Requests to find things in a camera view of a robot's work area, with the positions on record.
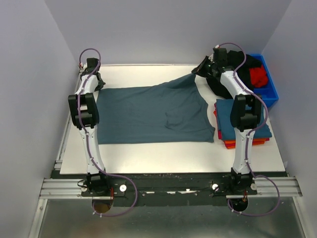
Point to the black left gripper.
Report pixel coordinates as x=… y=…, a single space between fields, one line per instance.
x=99 y=86

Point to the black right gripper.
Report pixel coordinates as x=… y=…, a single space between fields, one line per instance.
x=199 y=69

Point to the grey-blue t shirt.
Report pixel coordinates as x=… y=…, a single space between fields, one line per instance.
x=173 y=111

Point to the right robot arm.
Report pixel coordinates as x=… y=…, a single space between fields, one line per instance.
x=245 y=114

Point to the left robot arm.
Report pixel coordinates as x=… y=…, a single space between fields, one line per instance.
x=85 y=117

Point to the blue plastic bin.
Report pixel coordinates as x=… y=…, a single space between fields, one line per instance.
x=268 y=92

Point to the folded teal t shirt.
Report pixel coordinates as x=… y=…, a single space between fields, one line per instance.
x=224 y=106

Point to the folded orange t shirt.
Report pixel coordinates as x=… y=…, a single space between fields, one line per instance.
x=226 y=133

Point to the folded red t shirt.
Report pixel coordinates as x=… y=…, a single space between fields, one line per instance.
x=232 y=144

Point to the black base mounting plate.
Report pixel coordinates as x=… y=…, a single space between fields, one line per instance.
x=191 y=189

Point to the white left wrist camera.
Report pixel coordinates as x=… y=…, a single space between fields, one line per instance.
x=82 y=66

